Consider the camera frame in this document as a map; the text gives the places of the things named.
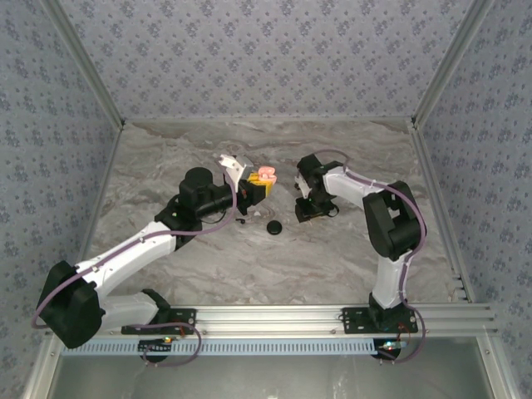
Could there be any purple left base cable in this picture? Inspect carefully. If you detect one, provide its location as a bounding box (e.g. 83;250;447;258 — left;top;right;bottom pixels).
140;320;204;368

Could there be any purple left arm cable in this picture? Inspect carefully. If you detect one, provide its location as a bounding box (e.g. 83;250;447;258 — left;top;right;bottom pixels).
32;168;240;332

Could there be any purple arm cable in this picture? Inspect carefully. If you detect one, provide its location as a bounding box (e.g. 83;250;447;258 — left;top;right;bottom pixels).
315;148;430;308
32;168;240;332

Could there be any wide aluminium side rail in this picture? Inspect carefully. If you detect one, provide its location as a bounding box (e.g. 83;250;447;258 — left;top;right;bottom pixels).
408;118;475;303

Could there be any thin aluminium side rail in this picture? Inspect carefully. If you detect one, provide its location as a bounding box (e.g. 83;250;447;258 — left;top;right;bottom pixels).
64;123;126;308

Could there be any aluminium frame post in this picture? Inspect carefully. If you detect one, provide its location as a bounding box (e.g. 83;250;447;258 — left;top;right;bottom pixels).
410;0;498;128
39;0;127;128

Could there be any long aluminium base rail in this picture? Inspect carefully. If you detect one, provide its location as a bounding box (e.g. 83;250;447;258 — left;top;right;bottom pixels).
46;304;499;338

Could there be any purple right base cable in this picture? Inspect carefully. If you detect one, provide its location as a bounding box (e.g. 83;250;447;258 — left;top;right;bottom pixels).
376;302;426;365

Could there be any grey metal base panel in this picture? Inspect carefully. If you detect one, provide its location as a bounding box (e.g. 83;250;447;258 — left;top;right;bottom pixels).
24;335;523;399

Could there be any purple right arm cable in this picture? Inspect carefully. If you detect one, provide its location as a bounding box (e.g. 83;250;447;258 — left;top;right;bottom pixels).
315;148;430;308

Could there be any slotted pale blue cable duct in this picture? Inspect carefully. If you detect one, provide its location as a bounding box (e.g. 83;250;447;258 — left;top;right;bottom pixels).
62;337;380;357

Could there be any pink earbud charging case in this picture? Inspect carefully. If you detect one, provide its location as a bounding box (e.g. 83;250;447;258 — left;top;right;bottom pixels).
256;165;278;185

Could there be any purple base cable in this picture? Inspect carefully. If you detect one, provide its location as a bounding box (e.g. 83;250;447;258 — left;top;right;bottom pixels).
140;320;204;368
376;302;426;365

